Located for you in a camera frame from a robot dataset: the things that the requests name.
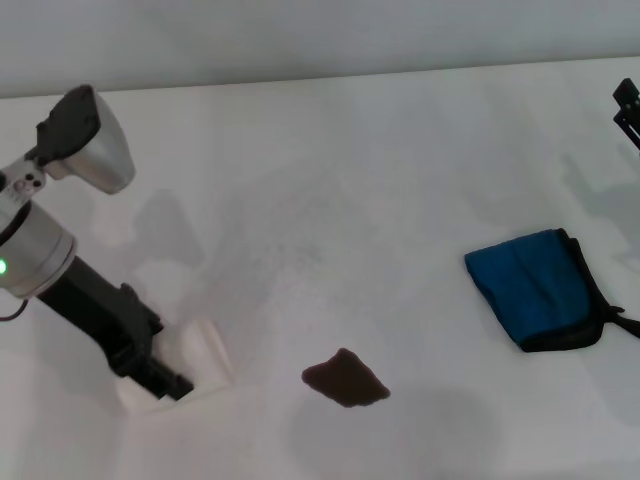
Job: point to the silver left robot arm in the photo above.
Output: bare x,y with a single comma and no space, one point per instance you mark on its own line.
30,245

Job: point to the dark liquid stain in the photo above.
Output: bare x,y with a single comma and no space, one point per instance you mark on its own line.
347,380

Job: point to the left wrist camera black silver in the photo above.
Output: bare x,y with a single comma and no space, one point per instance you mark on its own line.
95,145

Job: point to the blue rag with black edge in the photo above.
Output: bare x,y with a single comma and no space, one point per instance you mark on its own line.
530,285

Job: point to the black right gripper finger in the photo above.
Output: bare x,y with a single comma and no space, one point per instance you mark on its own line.
627,100

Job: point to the white paper cup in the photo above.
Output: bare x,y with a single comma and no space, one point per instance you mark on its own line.
210,350

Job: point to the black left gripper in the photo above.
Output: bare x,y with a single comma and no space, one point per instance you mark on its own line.
100,305

